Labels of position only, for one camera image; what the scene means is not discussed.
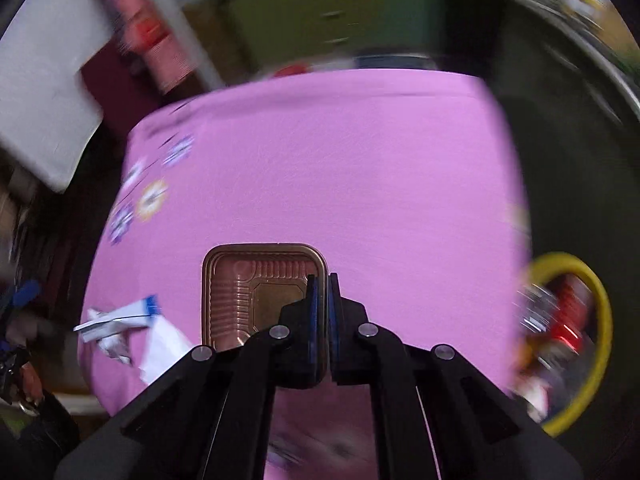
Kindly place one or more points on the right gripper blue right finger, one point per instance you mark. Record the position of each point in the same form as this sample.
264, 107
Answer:
334, 311

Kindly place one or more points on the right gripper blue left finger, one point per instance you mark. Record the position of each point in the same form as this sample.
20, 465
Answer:
312, 310

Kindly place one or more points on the brown square plastic tray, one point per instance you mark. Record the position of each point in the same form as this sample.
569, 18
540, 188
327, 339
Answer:
245, 286

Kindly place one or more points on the white paper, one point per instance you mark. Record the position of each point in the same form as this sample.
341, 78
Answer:
165, 346

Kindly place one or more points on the white torn paper scrap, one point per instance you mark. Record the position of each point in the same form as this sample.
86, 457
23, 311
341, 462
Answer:
108, 330

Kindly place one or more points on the black bin with yellow rim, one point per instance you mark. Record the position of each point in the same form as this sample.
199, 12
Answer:
556, 389

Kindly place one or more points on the green kitchen cabinets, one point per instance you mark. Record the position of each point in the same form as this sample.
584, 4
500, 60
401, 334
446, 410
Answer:
278, 31

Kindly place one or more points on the pink floral tablecloth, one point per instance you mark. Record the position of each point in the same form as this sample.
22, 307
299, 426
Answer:
407, 184

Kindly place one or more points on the white curtain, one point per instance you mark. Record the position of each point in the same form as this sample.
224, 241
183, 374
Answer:
47, 115

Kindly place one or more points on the pink apron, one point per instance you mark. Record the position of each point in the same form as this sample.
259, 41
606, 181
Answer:
143, 32

